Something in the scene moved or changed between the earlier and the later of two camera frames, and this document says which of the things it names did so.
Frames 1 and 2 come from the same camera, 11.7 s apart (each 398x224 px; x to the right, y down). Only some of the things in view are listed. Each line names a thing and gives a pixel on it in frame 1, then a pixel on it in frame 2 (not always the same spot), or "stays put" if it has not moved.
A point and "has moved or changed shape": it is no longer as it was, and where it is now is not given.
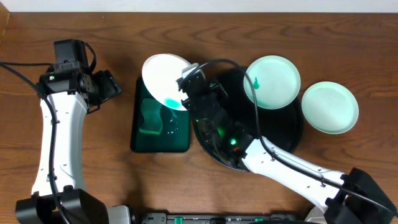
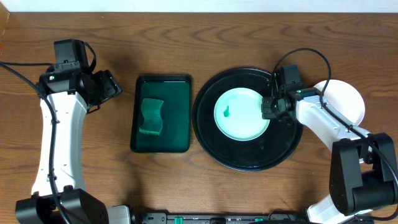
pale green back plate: (276, 81) has moved or changed shape
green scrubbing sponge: (151, 109) stays put
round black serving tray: (226, 145) stays put
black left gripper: (106, 86) stays put
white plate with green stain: (160, 72) -> (345, 99)
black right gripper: (221, 91) -> (267, 112)
